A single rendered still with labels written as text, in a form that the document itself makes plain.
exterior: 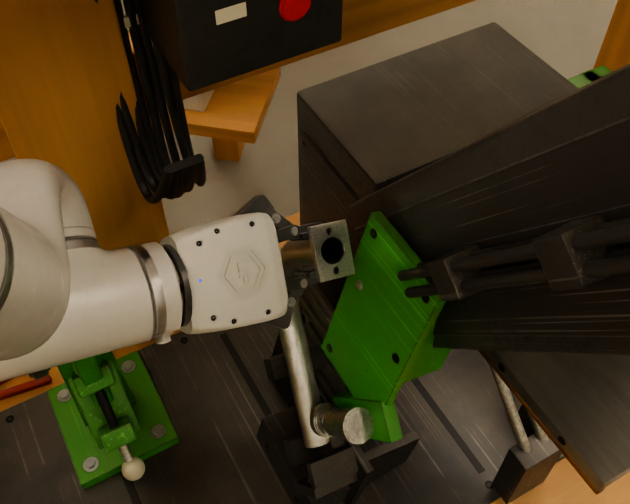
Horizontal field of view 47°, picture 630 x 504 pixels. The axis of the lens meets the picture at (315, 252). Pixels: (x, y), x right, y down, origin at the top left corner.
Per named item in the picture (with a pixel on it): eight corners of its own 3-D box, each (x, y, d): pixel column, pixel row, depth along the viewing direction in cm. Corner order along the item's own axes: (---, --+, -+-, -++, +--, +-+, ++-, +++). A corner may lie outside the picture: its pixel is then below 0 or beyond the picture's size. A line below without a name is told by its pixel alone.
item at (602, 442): (711, 421, 74) (724, 407, 72) (593, 497, 69) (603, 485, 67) (478, 184, 96) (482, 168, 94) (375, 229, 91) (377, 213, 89)
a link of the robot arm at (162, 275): (163, 350, 60) (197, 341, 61) (142, 246, 59) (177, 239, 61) (133, 341, 67) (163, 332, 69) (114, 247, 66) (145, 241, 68)
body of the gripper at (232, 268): (186, 349, 61) (299, 316, 67) (163, 230, 60) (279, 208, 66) (157, 340, 68) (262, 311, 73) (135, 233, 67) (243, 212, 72)
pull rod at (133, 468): (150, 477, 88) (141, 458, 84) (128, 488, 87) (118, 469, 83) (134, 440, 91) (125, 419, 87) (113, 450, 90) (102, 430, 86)
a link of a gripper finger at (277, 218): (279, 246, 68) (337, 233, 72) (273, 213, 68) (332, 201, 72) (264, 246, 71) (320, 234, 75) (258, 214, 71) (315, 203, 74)
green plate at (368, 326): (431, 404, 81) (507, 275, 67) (372, 429, 77) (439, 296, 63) (376, 329, 88) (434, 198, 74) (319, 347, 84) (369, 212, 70)
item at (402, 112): (527, 272, 112) (592, 97, 85) (359, 356, 102) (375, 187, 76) (456, 197, 122) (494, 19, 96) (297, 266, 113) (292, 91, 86)
